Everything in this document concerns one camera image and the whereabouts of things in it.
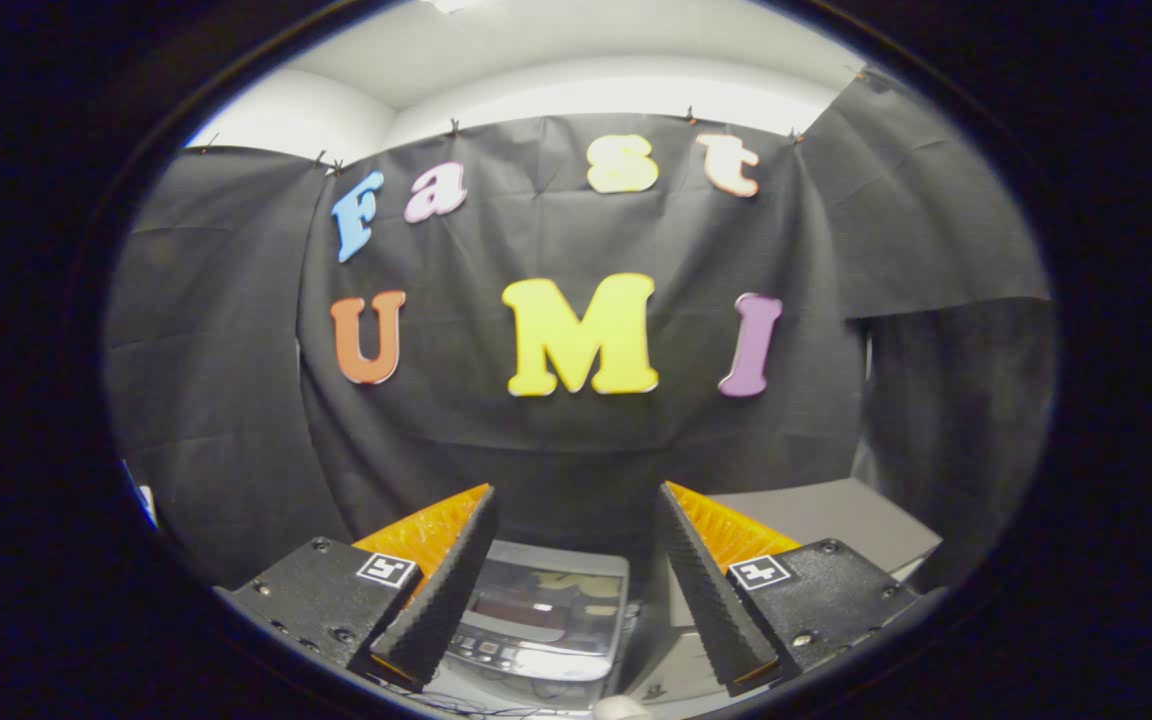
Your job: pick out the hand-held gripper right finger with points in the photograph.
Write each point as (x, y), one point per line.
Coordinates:
(706, 590)

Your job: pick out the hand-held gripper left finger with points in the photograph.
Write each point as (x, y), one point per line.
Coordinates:
(451, 585)

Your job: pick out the dark washing machine lid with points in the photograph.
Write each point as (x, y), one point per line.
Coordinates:
(546, 610)

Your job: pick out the grey washing machine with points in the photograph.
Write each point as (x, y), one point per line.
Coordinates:
(536, 665)

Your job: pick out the beige cabinet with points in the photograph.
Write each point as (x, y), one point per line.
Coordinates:
(836, 510)

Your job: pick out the black backdrop cloth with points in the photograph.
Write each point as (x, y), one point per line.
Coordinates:
(576, 450)

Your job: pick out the blue and white object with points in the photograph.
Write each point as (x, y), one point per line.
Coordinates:
(144, 500)

